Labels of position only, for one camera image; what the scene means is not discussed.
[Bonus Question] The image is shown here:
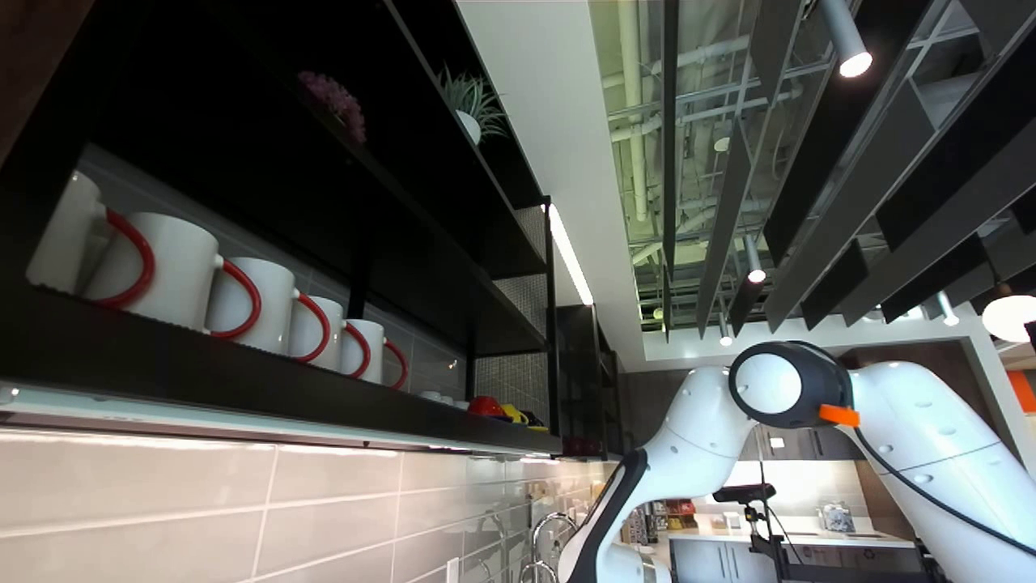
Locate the long ceiling light strip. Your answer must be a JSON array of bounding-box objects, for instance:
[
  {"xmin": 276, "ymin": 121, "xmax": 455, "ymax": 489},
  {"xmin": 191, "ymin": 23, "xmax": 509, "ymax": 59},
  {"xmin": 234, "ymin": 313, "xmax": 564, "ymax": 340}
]
[{"xmin": 548, "ymin": 203, "xmax": 595, "ymax": 307}]

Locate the green plant in white pot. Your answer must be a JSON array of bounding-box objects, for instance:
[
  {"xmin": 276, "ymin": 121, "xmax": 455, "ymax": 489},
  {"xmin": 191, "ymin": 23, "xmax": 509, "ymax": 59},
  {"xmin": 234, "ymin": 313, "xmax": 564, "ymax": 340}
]
[{"xmin": 436, "ymin": 64, "xmax": 512, "ymax": 147}]

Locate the chrome tap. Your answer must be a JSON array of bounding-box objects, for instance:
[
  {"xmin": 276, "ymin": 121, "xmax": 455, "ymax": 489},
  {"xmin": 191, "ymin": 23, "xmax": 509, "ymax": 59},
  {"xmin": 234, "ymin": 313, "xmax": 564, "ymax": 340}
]
[{"xmin": 519, "ymin": 511, "xmax": 580, "ymax": 583}]

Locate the purple flower plant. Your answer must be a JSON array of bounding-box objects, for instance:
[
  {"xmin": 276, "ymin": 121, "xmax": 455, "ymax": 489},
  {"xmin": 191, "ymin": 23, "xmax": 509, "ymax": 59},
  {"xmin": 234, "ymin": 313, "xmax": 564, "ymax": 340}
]
[{"xmin": 296, "ymin": 70, "xmax": 367, "ymax": 146}]

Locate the row of packets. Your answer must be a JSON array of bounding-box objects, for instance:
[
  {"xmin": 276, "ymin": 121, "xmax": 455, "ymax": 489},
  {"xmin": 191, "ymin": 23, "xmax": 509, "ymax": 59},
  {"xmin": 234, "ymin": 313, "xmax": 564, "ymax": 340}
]
[{"xmin": 646, "ymin": 499, "xmax": 698, "ymax": 537}]

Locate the round white pendant lamp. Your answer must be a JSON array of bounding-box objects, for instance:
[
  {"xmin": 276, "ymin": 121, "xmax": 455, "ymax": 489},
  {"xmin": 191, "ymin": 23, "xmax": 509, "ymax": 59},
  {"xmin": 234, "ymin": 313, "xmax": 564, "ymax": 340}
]
[{"xmin": 981, "ymin": 283, "xmax": 1036, "ymax": 343}]

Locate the black wall cabinet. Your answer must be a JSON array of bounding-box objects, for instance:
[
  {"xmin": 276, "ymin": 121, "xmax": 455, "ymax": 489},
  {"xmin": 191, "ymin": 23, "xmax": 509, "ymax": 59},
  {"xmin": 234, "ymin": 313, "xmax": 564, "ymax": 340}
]
[{"xmin": 556, "ymin": 304, "xmax": 626, "ymax": 459}]

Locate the white mug with red handle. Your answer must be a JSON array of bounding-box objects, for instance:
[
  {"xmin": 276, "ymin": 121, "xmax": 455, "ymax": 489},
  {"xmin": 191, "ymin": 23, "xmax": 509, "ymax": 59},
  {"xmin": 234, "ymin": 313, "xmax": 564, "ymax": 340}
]
[
  {"xmin": 81, "ymin": 212, "xmax": 263, "ymax": 340},
  {"xmin": 26, "ymin": 170, "xmax": 155, "ymax": 309},
  {"xmin": 206, "ymin": 257, "xmax": 332, "ymax": 363},
  {"xmin": 289, "ymin": 296, "xmax": 372, "ymax": 380},
  {"xmin": 340, "ymin": 319, "xmax": 410, "ymax": 391}
]

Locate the camera on mount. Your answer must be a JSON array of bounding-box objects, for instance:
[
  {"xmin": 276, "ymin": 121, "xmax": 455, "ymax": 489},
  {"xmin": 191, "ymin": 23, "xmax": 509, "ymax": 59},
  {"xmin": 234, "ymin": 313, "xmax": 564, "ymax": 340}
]
[{"xmin": 712, "ymin": 483, "xmax": 792, "ymax": 583}]

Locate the black open wall cupboard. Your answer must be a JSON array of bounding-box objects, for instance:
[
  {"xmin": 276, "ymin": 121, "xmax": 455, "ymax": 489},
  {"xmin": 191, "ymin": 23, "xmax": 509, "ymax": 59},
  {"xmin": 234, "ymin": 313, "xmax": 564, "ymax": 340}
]
[{"xmin": 0, "ymin": 0, "xmax": 563, "ymax": 456}]

